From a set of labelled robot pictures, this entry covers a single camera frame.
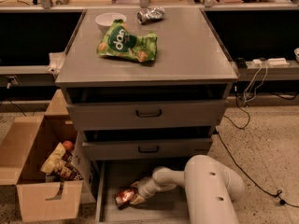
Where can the crushed silver can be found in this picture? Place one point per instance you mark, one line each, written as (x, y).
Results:
(150, 14)

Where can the white power strip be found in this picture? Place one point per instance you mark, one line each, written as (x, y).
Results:
(273, 62)

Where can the white bowl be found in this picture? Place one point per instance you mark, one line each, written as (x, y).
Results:
(105, 20)

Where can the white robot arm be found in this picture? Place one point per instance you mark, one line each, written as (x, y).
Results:
(210, 188)

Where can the grey top drawer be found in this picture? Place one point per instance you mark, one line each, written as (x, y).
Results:
(146, 115)

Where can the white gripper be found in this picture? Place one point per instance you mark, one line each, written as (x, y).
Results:
(144, 188)

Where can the grey drawer cabinet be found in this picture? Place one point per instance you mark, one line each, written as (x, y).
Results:
(190, 66)

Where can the green chip bag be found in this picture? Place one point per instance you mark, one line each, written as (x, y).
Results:
(118, 42)

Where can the orange fruit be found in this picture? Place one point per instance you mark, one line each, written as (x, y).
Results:
(68, 145)

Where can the red coke can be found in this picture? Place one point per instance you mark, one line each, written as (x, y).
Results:
(125, 196)

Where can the grey middle drawer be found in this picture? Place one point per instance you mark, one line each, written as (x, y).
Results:
(146, 149)

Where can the brown cardboard box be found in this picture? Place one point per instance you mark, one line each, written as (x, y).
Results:
(26, 196)

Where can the dark brown snack bag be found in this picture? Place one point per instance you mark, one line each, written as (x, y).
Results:
(66, 171)

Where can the yellow snack bag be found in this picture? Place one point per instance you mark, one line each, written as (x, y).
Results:
(55, 156)

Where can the grey open bottom drawer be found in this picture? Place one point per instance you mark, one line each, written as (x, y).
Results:
(163, 208)

